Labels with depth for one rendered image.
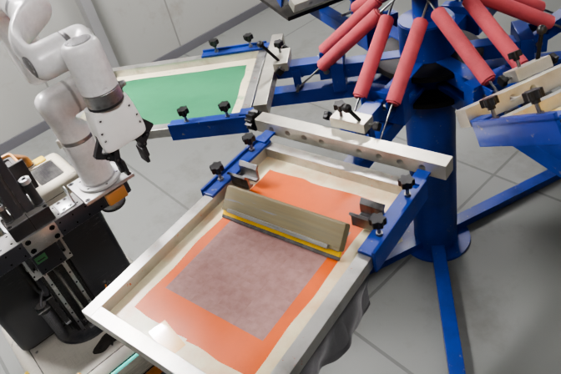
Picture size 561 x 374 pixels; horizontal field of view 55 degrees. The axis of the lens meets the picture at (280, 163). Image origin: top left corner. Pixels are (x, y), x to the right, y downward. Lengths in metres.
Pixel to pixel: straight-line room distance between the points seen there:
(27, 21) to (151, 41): 3.73
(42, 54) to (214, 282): 0.72
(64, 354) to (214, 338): 1.21
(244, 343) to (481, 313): 1.38
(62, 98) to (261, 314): 0.75
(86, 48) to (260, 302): 0.73
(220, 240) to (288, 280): 0.27
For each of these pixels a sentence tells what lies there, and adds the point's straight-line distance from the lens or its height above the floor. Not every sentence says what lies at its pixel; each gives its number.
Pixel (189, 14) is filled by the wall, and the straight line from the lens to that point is 5.11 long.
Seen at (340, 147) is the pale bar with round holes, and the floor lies 1.01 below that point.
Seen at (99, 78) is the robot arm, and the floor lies 1.60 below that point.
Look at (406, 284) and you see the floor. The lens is 2.59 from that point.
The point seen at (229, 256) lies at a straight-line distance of 1.52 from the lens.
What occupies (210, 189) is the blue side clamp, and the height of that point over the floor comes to 1.00.
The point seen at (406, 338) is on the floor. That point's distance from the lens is 2.43.
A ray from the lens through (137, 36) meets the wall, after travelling 4.88.
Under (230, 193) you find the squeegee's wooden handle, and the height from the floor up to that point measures 1.02.
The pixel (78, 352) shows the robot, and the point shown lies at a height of 0.28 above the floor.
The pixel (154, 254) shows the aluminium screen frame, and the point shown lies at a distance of 1.58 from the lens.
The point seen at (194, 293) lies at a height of 0.96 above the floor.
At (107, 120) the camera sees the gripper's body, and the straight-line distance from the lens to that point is 1.14.
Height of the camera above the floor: 2.02
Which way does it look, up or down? 37 degrees down
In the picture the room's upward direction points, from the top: 15 degrees counter-clockwise
